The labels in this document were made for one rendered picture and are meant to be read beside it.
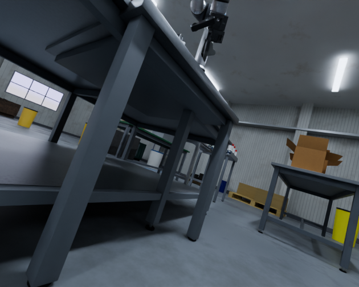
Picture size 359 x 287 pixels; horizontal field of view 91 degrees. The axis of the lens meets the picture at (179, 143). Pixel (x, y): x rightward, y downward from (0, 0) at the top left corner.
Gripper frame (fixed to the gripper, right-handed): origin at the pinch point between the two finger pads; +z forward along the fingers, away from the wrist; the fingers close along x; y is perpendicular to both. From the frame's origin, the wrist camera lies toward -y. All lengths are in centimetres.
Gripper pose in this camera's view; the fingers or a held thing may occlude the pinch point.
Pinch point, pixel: (202, 57)
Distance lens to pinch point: 107.6
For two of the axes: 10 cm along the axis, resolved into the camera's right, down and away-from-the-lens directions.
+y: 9.8, 1.0, 1.4
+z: -1.7, 7.3, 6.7
